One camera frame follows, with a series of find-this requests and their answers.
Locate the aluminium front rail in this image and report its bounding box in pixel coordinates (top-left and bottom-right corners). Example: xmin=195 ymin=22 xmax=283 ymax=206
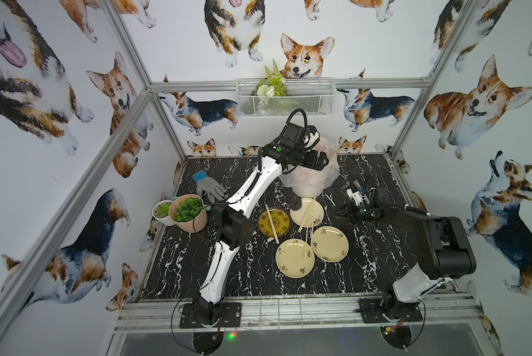
xmin=114 ymin=293 xmax=481 ymax=335

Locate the cream plate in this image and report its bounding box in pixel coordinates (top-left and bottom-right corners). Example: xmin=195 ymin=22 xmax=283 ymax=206
xmin=290 ymin=198 xmax=325 ymax=228
xmin=275 ymin=239 xmax=315 ymax=279
xmin=312 ymin=226 xmax=349 ymax=263

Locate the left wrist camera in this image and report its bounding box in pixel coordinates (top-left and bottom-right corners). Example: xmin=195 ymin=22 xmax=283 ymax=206
xmin=304 ymin=125 xmax=320 ymax=151

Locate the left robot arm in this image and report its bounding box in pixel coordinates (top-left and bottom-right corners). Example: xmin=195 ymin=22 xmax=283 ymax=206
xmin=193 ymin=108 xmax=329 ymax=326

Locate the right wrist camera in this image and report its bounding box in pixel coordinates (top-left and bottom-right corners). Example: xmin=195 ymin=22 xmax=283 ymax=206
xmin=346 ymin=188 xmax=366 ymax=206

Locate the artificial fern with flower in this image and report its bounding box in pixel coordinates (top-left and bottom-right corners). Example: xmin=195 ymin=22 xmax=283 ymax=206
xmin=254 ymin=60 xmax=288 ymax=111

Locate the cream plate back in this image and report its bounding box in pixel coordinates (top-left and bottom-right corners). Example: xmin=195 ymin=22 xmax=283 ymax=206
xmin=290 ymin=198 xmax=325 ymax=228

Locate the white wire wall basket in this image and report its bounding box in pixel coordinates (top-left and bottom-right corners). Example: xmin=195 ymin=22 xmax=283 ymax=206
xmin=236 ymin=79 xmax=337 ymax=118

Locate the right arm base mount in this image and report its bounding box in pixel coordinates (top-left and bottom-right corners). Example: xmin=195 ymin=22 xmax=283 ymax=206
xmin=357 ymin=298 xmax=423 ymax=324

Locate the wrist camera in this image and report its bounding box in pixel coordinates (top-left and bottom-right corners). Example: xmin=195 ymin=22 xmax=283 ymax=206
xmin=346 ymin=188 xmax=366 ymax=206
xmin=304 ymin=125 xmax=320 ymax=151

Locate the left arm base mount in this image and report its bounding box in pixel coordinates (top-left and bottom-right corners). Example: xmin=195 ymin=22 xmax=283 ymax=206
xmin=179 ymin=303 xmax=242 ymax=329

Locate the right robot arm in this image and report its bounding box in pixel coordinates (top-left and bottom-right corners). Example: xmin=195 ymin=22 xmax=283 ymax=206
xmin=335 ymin=188 xmax=477 ymax=319

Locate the white pot green plant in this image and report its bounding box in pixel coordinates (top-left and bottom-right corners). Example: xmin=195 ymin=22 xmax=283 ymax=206
xmin=152 ymin=200 xmax=175 ymax=226

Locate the bare wooden chopsticks pair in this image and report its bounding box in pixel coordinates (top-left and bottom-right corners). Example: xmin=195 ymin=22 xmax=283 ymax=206
xmin=265 ymin=204 xmax=279 ymax=244

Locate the dark yellow patterned plate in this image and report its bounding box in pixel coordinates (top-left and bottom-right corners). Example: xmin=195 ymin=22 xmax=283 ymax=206
xmin=258 ymin=208 xmax=291 ymax=238

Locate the grey blue work glove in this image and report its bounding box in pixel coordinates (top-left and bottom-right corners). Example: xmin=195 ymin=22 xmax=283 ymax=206
xmin=193 ymin=171 xmax=227 ymax=204

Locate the cream plate front right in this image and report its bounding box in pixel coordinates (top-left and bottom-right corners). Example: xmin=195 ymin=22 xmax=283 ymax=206
xmin=312 ymin=226 xmax=349 ymax=263

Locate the clear plastic bin liner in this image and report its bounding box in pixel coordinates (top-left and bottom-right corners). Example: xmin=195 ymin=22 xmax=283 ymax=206
xmin=278 ymin=136 xmax=342 ymax=192

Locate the brown pot green plant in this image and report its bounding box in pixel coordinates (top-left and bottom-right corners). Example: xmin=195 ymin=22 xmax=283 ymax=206
xmin=169 ymin=194 xmax=208 ymax=234

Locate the cream plate front left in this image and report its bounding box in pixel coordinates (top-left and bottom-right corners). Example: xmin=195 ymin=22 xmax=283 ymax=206
xmin=275 ymin=239 xmax=315 ymax=279

